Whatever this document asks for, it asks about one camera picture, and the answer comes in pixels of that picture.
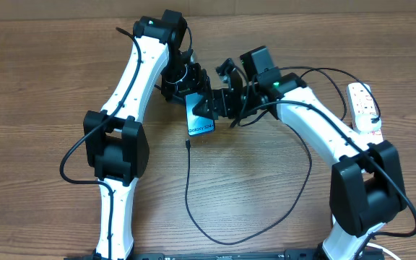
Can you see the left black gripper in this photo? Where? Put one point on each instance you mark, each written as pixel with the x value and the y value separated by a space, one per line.
pixel 197 81

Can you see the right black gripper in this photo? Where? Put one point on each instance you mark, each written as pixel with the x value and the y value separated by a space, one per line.
pixel 229 112

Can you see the Samsung Galaxy smartphone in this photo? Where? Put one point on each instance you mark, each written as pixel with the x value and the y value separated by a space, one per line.
pixel 197 125

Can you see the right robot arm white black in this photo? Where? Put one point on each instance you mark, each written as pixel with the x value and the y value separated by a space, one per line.
pixel 367 186

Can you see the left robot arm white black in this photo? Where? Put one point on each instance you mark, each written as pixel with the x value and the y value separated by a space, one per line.
pixel 116 144

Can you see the white charger adapter plug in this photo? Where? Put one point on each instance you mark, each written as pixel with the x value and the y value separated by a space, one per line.
pixel 365 123

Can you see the white power strip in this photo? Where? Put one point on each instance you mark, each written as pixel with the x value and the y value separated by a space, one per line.
pixel 360 102

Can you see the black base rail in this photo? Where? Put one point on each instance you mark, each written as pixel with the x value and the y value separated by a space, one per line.
pixel 222 255

